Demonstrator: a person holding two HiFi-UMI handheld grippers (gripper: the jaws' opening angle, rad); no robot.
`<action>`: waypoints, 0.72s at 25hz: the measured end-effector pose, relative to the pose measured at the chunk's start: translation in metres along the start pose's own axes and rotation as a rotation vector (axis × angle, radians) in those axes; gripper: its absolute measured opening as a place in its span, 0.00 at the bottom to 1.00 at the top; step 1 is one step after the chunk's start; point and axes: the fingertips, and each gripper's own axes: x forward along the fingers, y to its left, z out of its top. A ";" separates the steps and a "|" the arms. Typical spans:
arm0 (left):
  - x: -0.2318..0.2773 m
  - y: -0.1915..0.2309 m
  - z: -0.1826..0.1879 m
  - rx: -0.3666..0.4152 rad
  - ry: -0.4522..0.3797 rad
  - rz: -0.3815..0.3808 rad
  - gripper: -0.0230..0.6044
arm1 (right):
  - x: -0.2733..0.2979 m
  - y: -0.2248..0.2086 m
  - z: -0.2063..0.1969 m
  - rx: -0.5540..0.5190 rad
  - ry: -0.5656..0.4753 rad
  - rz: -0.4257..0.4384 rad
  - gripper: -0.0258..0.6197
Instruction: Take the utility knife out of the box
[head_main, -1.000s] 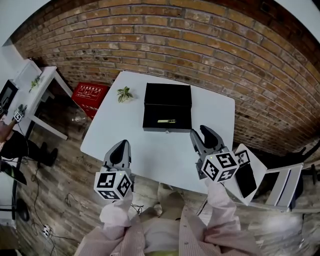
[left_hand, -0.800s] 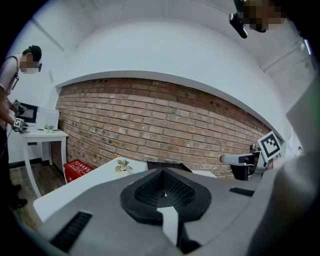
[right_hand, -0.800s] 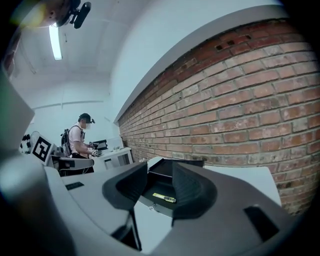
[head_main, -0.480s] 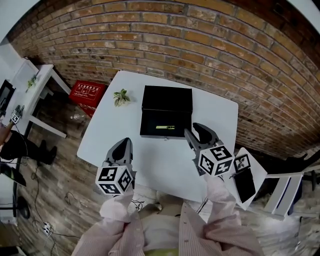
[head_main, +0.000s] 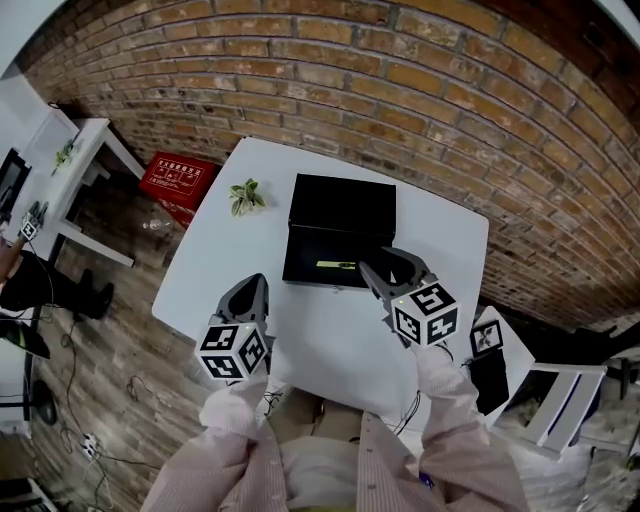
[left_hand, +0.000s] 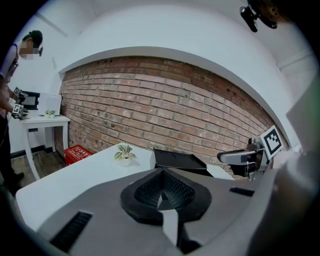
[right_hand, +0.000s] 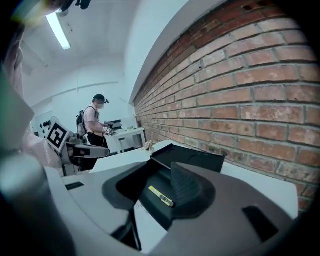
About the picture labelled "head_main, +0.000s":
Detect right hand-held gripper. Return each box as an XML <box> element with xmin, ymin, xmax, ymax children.
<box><xmin>358</xmin><ymin>246</ymin><xmax>460</xmax><ymax>351</ymax></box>

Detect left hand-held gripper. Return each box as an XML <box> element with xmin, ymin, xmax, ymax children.
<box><xmin>194</xmin><ymin>273</ymin><xmax>277</xmax><ymax>387</ymax></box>

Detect black box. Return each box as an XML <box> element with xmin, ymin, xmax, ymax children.
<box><xmin>281</xmin><ymin>172</ymin><xmax>399</xmax><ymax>293</ymax></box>

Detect person's left forearm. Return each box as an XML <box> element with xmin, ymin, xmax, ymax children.
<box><xmin>144</xmin><ymin>372</ymin><xmax>286</xmax><ymax>512</ymax></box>

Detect person's right forearm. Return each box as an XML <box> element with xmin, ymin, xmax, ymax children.
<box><xmin>412</xmin><ymin>344</ymin><xmax>532</xmax><ymax>512</ymax></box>

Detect red crate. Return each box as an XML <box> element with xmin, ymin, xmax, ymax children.
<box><xmin>137</xmin><ymin>150</ymin><xmax>219</xmax><ymax>229</ymax></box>

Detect small cream-green leafy plant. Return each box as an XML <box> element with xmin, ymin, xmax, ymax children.
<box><xmin>228</xmin><ymin>178</ymin><xmax>268</xmax><ymax>218</ymax></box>

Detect framed leaf picture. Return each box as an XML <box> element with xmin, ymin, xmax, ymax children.
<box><xmin>469</xmin><ymin>319</ymin><xmax>504</xmax><ymax>359</ymax></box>

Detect clear plastic bottle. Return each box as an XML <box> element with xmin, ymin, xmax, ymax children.
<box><xmin>141</xmin><ymin>214</ymin><xmax>174</xmax><ymax>234</ymax></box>

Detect person's tan trousers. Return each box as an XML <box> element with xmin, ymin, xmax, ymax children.
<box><xmin>264</xmin><ymin>387</ymin><xmax>364</xmax><ymax>444</ymax></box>

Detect small white table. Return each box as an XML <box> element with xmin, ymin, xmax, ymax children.
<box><xmin>468</xmin><ymin>304</ymin><xmax>537</xmax><ymax>432</ymax></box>

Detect person's pale shirt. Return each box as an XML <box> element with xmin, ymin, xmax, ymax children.
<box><xmin>249</xmin><ymin>399</ymin><xmax>427</xmax><ymax>512</ymax></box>

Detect white chair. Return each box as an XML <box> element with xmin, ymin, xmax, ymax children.
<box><xmin>519</xmin><ymin>363</ymin><xmax>609</xmax><ymax>452</ymax></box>

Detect white side table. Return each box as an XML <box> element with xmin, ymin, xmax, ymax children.
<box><xmin>19</xmin><ymin>117</ymin><xmax>147</xmax><ymax>269</ymax></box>

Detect black bag with green stripe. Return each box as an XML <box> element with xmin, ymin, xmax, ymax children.
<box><xmin>0</xmin><ymin>318</ymin><xmax>52</xmax><ymax>360</ymax></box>

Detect black chair base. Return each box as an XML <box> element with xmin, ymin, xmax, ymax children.
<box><xmin>23</xmin><ymin>379</ymin><xmax>59</xmax><ymax>427</ymax></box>

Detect small green plant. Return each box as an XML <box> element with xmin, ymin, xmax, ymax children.
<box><xmin>51</xmin><ymin>138</ymin><xmax>82</xmax><ymax>174</ymax></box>

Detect black appliance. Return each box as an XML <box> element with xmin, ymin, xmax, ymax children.
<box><xmin>0</xmin><ymin>147</ymin><xmax>32</xmax><ymax>222</ymax></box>

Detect black floor cable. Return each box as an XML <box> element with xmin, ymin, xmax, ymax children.
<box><xmin>125</xmin><ymin>374</ymin><xmax>152</xmax><ymax>402</ymax></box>

